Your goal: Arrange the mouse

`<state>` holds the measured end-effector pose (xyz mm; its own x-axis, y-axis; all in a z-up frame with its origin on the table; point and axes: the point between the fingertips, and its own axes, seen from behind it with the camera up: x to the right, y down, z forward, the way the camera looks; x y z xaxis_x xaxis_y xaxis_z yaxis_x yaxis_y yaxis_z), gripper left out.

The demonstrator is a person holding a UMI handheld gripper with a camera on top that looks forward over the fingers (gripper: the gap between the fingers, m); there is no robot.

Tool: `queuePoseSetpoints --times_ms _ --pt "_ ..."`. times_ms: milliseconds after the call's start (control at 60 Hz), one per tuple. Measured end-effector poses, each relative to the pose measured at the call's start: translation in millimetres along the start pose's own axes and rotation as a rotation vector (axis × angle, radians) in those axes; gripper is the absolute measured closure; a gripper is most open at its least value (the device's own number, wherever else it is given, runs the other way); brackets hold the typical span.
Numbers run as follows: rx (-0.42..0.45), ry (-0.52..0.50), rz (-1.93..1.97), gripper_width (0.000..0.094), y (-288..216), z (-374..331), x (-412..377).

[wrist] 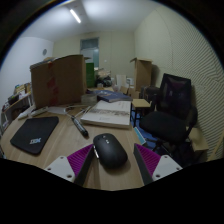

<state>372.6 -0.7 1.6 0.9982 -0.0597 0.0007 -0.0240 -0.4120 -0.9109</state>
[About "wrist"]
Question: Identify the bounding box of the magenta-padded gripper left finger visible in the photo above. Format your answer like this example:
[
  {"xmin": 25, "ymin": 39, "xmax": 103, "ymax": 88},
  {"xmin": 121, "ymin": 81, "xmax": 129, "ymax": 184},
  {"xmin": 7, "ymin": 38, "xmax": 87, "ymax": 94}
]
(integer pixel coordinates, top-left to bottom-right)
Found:
[{"xmin": 43, "ymin": 143, "xmax": 98, "ymax": 188}]

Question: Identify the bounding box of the black computer mouse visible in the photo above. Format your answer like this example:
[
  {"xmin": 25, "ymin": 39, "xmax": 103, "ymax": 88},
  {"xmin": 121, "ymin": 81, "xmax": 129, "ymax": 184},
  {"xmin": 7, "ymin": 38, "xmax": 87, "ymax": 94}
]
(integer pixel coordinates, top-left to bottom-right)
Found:
[{"xmin": 92, "ymin": 133, "xmax": 129, "ymax": 170}]

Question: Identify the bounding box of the small wooden stool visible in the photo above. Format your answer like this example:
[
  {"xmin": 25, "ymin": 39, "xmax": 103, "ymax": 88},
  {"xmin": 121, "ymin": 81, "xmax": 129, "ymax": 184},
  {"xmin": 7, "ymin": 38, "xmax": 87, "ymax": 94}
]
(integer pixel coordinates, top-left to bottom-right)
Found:
[{"xmin": 130, "ymin": 98, "xmax": 152, "ymax": 128}]

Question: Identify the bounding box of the black marker pen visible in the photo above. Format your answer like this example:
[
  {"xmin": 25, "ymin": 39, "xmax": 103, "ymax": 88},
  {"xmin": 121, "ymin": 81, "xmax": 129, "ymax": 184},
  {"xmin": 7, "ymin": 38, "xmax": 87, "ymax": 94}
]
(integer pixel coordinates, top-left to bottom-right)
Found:
[{"xmin": 70, "ymin": 115, "xmax": 90, "ymax": 138}]

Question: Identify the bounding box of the large taped cardboard box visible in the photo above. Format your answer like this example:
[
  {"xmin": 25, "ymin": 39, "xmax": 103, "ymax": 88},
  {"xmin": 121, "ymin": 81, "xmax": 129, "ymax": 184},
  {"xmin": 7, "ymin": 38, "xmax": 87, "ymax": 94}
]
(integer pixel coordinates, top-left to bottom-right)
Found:
[{"xmin": 29, "ymin": 54, "xmax": 88, "ymax": 110}]

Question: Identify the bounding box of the small clear plastic container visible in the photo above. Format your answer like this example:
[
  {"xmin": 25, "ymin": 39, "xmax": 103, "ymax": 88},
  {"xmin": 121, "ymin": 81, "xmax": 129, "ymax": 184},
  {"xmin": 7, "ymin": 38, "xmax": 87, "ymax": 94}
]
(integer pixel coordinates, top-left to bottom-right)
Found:
[{"xmin": 80, "ymin": 93, "xmax": 98, "ymax": 106}]

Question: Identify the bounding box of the open tall cardboard box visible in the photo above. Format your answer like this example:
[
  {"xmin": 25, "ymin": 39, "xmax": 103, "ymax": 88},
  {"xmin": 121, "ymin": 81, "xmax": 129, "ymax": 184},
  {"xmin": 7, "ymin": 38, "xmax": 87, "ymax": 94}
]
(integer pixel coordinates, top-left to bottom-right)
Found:
[{"xmin": 129, "ymin": 57, "xmax": 153, "ymax": 93}]

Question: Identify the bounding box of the white book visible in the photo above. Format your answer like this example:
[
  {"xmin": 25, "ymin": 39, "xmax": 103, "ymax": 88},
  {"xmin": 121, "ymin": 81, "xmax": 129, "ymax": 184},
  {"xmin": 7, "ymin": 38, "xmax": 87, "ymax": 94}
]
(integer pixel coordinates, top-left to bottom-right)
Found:
[{"xmin": 80, "ymin": 99, "xmax": 132, "ymax": 130}]

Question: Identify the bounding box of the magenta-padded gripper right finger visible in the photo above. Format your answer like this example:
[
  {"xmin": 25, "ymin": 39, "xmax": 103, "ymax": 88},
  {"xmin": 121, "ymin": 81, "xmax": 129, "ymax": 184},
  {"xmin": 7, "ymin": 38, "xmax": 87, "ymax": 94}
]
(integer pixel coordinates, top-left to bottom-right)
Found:
[{"xmin": 133, "ymin": 143, "xmax": 184, "ymax": 186}]

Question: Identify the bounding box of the green cabinet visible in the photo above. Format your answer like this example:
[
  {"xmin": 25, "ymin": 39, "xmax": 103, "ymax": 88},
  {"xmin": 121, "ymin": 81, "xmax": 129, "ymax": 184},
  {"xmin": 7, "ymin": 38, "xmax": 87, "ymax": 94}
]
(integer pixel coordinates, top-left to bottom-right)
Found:
[{"xmin": 85, "ymin": 62, "xmax": 96, "ymax": 88}]

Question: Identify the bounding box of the plain white remote control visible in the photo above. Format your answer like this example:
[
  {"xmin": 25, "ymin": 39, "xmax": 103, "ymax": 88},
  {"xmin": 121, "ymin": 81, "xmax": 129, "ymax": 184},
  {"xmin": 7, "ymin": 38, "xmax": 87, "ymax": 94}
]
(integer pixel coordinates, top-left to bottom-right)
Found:
[{"xmin": 17, "ymin": 111, "xmax": 33, "ymax": 120}]

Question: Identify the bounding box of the blue book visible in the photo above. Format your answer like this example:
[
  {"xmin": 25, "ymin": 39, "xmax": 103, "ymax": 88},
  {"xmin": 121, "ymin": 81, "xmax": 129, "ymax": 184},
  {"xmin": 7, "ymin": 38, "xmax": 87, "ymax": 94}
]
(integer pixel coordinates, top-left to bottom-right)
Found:
[{"xmin": 87, "ymin": 89, "xmax": 133, "ymax": 104}]

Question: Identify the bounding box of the wooden shelf unit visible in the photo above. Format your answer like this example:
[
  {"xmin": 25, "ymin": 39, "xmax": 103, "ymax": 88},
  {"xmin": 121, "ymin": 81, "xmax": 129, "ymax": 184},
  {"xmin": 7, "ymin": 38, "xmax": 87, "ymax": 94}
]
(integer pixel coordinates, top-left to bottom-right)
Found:
[{"xmin": 0, "ymin": 82, "xmax": 34, "ymax": 134}]

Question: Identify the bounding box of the light blue booklet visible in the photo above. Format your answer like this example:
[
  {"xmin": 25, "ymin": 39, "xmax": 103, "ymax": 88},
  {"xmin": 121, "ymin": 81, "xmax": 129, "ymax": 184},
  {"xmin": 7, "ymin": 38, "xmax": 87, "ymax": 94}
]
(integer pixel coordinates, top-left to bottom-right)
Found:
[{"xmin": 133, "ymin": 126, "xmax": 147, "ymax": 146}]

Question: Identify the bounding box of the small brown cardboard box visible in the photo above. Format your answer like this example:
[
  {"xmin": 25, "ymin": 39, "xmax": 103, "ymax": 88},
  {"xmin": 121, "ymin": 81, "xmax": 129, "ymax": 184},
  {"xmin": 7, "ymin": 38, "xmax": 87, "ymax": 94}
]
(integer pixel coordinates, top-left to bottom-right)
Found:
[{"xmin": 189, "ymin": 128, "xmax": 209, "ymax": 153}]

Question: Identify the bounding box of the black office chair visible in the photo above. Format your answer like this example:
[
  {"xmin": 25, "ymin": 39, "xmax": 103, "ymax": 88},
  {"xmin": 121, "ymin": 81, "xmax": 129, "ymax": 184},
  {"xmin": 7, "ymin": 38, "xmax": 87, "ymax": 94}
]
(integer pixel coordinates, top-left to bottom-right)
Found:
[{"xmin": 138, "ymin": 73, "xmax": 198, "ymax": 164}]

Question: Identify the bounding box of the ceiling tube light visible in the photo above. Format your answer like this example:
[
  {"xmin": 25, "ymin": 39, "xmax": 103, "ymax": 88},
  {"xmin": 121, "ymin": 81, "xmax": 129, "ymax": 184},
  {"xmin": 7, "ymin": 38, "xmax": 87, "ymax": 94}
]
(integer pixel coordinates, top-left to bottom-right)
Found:
[{"xmin": 69, "ymin": 8, "xmax": 82, "ymax": 24}]

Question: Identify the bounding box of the black mouse pad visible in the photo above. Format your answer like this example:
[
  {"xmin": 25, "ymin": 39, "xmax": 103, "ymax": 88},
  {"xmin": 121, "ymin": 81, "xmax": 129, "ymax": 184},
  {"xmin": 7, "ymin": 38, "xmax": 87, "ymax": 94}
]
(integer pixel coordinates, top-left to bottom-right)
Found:
[{"xmin": 9, "ymin": 115, "xmax": 60, "ymax": 156}]

